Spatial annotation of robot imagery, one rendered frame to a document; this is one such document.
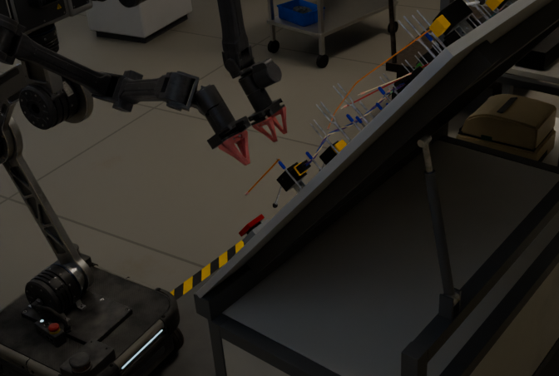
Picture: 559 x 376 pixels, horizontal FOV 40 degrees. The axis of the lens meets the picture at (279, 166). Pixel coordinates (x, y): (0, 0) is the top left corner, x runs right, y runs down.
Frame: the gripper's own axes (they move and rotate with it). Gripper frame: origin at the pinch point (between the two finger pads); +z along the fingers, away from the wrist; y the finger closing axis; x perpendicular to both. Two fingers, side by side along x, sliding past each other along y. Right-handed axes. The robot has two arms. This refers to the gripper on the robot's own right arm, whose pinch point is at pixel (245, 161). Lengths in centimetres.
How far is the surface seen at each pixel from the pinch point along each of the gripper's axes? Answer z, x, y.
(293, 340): 42.6, 7.2, 10.8
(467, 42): 4, 12, -75
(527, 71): 19, -112, -11
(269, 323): 37.0, 5.8, 17.6
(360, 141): 9, 16, -49
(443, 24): -2, -10, -58
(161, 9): -150, -271, 318
